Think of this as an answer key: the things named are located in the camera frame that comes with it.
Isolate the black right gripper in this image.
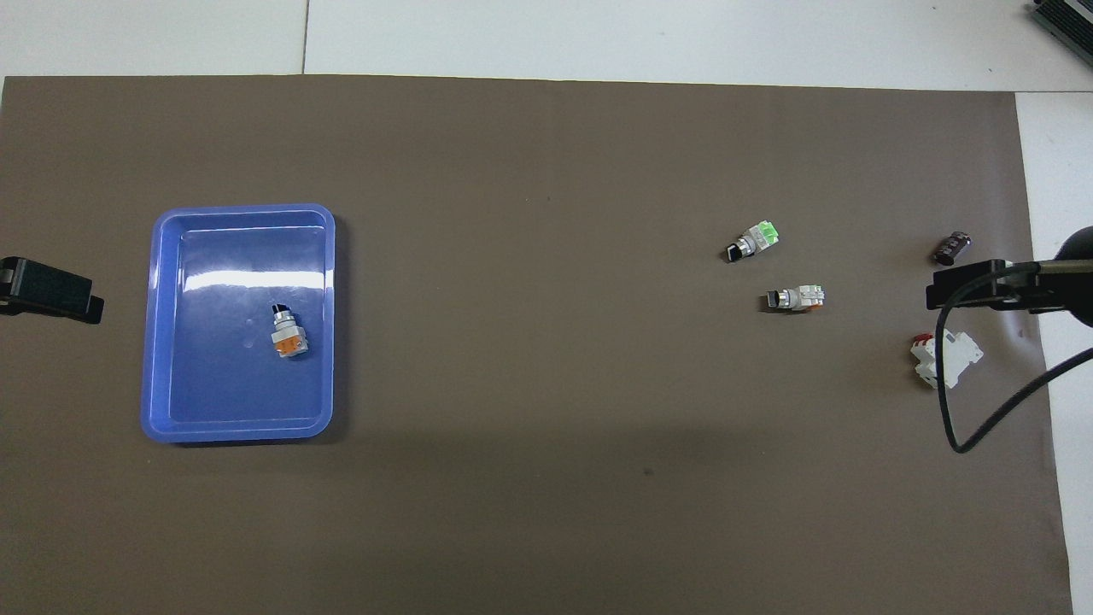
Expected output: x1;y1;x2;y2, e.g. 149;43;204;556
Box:
926;224;1093;328

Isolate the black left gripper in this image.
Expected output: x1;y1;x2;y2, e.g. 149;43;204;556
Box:
0;256;105;324

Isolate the selector switch white body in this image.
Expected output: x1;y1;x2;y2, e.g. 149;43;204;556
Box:
765;284;827;313

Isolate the dark brown terminal block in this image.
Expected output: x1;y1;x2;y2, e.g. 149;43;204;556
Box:
932;230;973;267

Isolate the white red circuit breaker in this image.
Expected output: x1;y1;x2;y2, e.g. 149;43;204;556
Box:
909;330;985;390

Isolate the blue plastic tray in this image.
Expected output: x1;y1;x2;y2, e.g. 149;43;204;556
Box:
140;203;337;443

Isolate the grey ridged device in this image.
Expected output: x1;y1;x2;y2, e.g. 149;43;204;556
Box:
1029;0;1093;62

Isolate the brown table mat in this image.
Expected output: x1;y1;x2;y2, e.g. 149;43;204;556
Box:
0;75;1075;615

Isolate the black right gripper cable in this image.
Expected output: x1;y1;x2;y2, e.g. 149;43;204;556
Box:
935;259;1093;454

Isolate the selector switch green base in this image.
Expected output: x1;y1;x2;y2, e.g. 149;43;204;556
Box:
724;220;782;264

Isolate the selector switch orange base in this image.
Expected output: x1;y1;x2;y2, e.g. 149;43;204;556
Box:
270;302;311;360

